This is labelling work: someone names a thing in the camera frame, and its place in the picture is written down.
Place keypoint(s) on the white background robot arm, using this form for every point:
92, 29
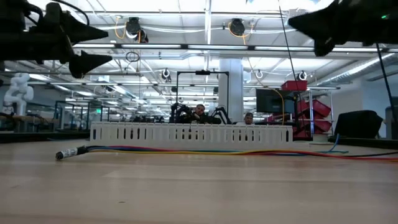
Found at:
18, 91

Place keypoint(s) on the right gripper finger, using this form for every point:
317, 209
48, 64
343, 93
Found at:
323, 48
326, 21

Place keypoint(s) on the black background gantry frame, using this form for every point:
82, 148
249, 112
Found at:
177, 93

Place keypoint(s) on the person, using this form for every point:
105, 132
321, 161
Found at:
200, 116
248, 119

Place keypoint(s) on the black aluminium table frame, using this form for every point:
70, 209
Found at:
357, 141

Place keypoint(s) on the red storage bin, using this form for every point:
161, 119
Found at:
321, 108
293, 85
322, 125

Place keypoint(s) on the black monitor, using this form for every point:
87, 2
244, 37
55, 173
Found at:
273, 101

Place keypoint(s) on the black background robot arm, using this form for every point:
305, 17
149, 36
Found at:
180, 113
222, 115

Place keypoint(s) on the metal shelf rack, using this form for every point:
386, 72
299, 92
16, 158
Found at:
311, 109

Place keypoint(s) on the grey cabinet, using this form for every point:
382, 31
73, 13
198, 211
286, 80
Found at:
392, 123

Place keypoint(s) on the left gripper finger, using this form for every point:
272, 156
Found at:
81, 31
84, 65

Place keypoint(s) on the white building column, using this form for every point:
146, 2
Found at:
231, 81

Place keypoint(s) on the black chair backrest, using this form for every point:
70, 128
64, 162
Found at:
357, 124

